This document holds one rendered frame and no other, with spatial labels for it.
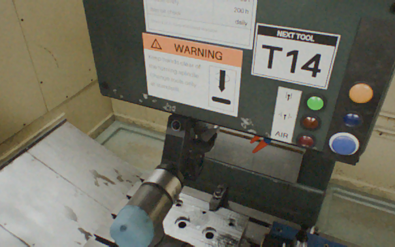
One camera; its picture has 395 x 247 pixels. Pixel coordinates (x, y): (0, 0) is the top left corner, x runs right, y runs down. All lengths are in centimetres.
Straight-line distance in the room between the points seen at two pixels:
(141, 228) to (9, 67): 118
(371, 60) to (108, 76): 40
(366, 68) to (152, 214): 41
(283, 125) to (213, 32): 16
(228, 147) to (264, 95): 96
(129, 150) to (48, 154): 50
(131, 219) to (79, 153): 124
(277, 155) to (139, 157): 93
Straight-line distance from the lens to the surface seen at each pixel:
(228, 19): 45
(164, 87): 54
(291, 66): 44
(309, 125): 48
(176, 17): 48
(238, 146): 140
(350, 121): 47
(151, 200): 62
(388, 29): 42
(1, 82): 164
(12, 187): 170
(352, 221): 183
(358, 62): 43
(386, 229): 187
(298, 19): 42
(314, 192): 148
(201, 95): 51
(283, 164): 139
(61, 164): 177
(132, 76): 56
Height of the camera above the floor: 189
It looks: 36 degrees down
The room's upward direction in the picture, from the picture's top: straight up
